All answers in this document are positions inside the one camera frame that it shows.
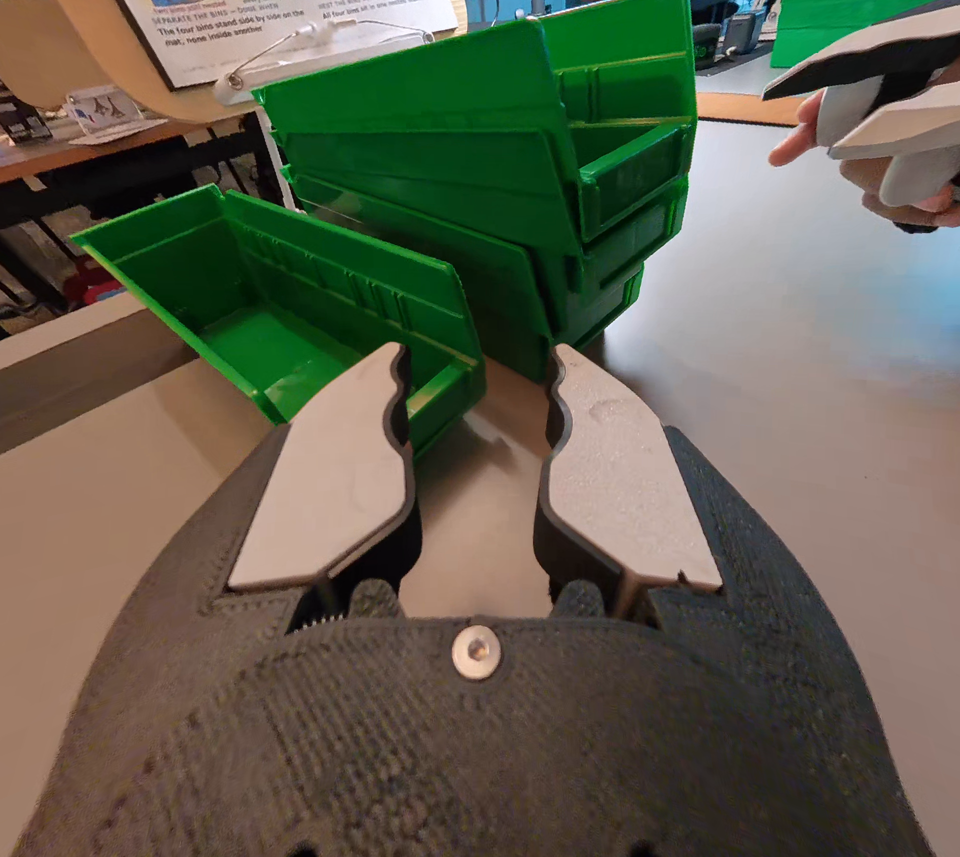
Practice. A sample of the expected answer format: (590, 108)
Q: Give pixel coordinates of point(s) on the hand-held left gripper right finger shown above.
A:
(622, 497)

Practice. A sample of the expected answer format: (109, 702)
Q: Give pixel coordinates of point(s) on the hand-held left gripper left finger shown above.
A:
(322, 489)

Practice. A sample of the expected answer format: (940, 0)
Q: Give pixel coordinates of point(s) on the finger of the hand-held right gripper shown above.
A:
(885, 43)
(915, 122)

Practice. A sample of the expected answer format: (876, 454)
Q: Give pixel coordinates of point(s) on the green plastic bin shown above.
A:
(465, 294)
(465, 193)
(300, 347)
(420, 84)

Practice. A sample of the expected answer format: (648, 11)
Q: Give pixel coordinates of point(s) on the person's right hand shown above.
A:
(799, 141)

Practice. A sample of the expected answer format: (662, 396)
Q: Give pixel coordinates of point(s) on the grey device green logo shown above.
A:
(706, 43)

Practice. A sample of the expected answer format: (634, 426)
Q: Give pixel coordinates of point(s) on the red case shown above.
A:
(90, 291)

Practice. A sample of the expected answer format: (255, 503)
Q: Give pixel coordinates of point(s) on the small picture card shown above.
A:
(105, 114)

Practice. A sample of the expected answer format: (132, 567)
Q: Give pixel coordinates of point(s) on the black box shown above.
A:
(26, 122)

